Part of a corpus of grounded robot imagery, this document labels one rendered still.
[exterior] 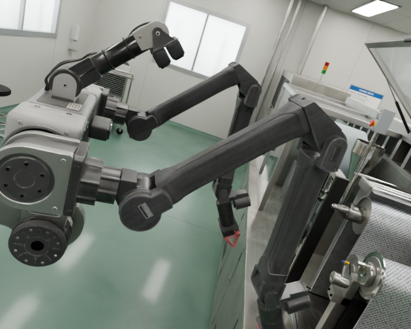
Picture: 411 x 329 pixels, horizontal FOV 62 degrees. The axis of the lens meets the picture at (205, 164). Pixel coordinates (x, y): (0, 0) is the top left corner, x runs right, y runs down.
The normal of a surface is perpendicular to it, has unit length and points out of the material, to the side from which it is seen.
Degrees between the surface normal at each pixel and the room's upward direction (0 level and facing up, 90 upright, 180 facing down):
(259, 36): 90
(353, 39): 90
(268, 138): 88
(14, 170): 90
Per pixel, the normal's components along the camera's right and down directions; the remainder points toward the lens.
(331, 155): 0.18, 0.40
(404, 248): -0.15, 0.34
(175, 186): 0.32, 0.25
